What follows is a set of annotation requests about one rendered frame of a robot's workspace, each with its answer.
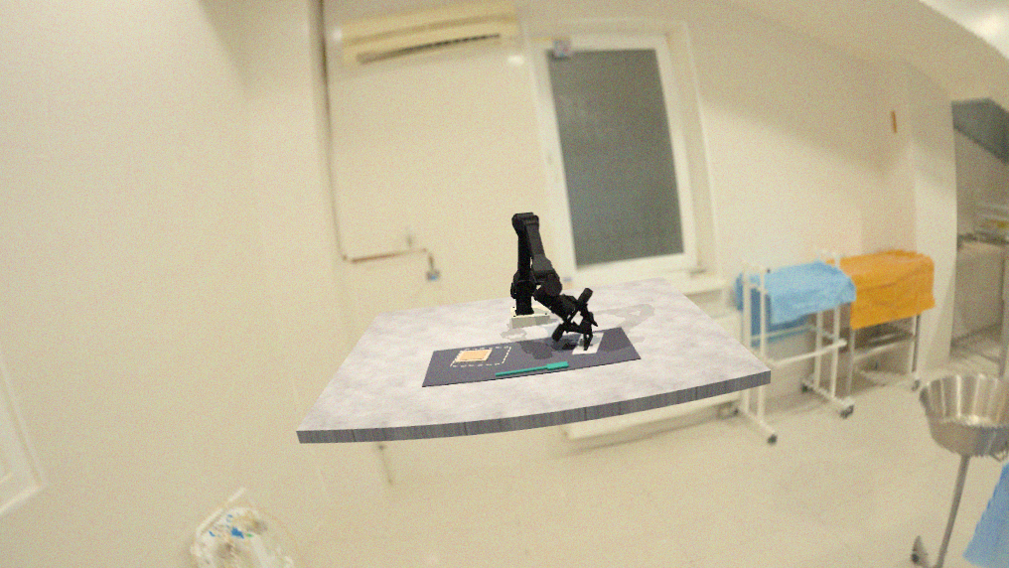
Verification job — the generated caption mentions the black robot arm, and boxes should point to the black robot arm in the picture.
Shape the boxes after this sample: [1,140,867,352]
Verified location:
[510,213,563,316]

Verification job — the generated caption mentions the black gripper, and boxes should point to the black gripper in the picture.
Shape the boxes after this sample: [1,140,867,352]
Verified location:
[549,288,598,342]

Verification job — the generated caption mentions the cream square tile with dark centre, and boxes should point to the cream square tile with dark centre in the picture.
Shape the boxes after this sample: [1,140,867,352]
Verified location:
[455,350,493,363]

